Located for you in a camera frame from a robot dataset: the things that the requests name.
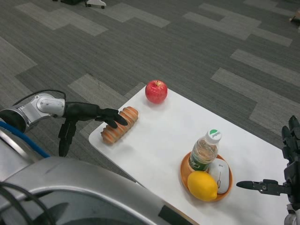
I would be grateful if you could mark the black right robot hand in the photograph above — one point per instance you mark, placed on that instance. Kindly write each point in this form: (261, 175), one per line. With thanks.
(293, 178)

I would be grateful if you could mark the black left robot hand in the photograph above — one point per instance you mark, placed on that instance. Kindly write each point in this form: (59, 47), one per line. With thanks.
(82, 111)

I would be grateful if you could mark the striped bread roll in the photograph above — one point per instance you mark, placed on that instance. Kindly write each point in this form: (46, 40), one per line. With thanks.
(112, 136)

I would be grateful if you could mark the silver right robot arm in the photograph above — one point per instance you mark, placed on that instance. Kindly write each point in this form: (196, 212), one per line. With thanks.
(293, 219)

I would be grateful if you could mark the white computer mouse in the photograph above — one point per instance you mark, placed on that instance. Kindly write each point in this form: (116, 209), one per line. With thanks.
(220, 174)

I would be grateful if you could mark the red apple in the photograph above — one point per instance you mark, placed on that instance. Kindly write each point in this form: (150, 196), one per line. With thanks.
(156, 92)

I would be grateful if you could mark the yellow lemon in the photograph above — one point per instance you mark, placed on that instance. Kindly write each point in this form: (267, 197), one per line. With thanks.
(201, 186)

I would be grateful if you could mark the clear water bottle white cap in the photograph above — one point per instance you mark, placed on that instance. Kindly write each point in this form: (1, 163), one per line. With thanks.
(204, 152)

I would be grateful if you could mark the orange round plate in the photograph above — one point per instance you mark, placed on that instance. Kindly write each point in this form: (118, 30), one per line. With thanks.
(184, 173)

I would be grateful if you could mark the wide white partition panel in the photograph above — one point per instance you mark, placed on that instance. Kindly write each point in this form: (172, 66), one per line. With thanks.
(95, 2)

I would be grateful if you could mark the black bag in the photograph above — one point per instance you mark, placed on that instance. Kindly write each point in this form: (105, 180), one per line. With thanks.
(70, 1)

